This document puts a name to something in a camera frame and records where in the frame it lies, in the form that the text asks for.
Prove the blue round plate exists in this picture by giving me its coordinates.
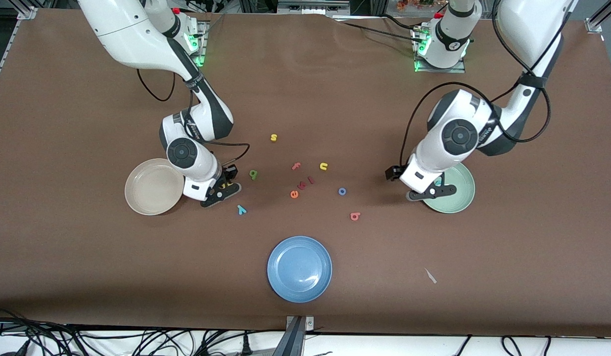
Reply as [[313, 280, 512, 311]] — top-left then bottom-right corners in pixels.
[[267, 236, 333, 303]]

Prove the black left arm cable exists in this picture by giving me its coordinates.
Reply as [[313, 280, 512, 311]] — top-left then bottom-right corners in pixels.
[[398, 0, 552, 171]]

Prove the green round plate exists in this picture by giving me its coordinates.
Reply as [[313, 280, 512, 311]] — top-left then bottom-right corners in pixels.
[[422, 162, 476, 214]]

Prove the brown table cover sheet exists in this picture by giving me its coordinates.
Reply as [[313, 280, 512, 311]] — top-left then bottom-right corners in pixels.
[[0, 8, 611, 337]]

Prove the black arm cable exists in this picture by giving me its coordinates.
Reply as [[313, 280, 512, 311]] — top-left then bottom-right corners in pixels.
[[136, 68, 250, 171], [398, 0, 552, 171]]

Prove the aluminium frame profile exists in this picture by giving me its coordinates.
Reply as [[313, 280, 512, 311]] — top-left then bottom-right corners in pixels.
[[585, 0, 611, 34], [0, 6, 39, 97]]

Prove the grey camera stand post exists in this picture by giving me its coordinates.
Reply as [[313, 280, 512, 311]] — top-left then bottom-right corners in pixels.
[[273, 315, 316, 356]]

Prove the beige round plate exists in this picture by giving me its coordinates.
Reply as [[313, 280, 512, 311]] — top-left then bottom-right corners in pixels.
[[125, 158, 185, 216]]

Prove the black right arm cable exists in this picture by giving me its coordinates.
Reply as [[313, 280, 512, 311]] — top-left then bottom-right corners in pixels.
[[136, 68, 250, 171]]

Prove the metal frame bracket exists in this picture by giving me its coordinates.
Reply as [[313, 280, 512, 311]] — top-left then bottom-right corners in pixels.
[[277, 0, 351, 15]]

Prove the black base power cable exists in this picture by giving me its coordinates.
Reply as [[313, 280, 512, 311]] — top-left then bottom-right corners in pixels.
[[381, 14, 428, 33], [333, 19, 424, 45]]

